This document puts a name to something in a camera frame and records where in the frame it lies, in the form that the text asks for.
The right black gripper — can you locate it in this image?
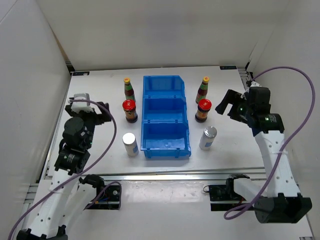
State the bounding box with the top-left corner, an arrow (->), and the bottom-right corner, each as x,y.
215,89 -> 254,124

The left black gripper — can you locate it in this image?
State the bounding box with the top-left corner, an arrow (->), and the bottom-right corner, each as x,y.
65,101 -> 111,149

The red-lid chili jar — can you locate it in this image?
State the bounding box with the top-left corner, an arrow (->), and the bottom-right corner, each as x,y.
122,99 -> 138,123
195,98 -> 212,123

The silver-lid bead jar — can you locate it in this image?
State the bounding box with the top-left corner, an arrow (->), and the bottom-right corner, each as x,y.
199,126 -> 218,151
122,132 -> 139,157

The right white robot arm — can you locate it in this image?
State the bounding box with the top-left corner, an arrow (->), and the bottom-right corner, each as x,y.
215,87 -> 312,224

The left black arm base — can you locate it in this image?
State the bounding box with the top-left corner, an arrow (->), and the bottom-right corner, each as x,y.
79,174 -> 122,210

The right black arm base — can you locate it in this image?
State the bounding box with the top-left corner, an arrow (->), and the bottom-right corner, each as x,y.
202,174 -> 250,212

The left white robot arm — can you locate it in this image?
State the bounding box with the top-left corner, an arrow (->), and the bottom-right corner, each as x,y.
16,97 -> 115,240

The right yellow-capped sauce bottle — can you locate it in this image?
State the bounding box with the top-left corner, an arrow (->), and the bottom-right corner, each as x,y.
195,76 -> 210,104

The yellow-capped sauce bottle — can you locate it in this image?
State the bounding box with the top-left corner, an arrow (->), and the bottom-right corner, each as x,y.
195,76 -> 210,104
123,77 -> 136,101

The left yellow-capped sauce bottle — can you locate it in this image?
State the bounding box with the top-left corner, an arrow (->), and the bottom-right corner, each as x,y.
123,77 -> 136,101

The blue middle storage bin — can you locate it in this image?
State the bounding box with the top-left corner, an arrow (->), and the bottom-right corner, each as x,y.
141,95 -> 188,125

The blue storage bin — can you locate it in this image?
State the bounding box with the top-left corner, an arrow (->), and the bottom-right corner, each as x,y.
143,75 -> 185,98
140,122 -> 192,159
141,95 -> 188,125

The blue far storage bin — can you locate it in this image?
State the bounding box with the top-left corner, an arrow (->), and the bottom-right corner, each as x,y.
143,75 -> 185,98

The blue near storage bin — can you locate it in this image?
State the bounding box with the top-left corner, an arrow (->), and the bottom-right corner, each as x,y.
140,122 -> 192,159

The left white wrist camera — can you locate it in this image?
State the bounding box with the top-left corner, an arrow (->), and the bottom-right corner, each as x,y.
68,92 -> 93,114

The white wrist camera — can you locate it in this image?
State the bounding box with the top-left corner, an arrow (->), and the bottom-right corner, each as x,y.
68,92 -> 93,114
241,80 -> 262,100

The aluminium right rail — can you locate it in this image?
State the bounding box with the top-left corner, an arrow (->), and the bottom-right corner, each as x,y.
237,68 -> 252,90

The aluminium rail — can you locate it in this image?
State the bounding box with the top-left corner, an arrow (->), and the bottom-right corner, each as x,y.
17,183 -> 39,232
39,167 -> 268,182
237,68 -> 252,90

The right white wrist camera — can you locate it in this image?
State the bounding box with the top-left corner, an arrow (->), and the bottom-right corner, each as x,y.
241,80 -> 262,100

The aluminium front rail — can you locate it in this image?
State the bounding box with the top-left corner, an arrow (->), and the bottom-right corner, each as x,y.
39,167 -> 268,182

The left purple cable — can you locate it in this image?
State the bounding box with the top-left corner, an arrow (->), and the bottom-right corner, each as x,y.
8,98 -> 118,240

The aluminium left rail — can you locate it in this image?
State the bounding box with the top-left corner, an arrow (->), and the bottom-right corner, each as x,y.
17,183 -> 39,232

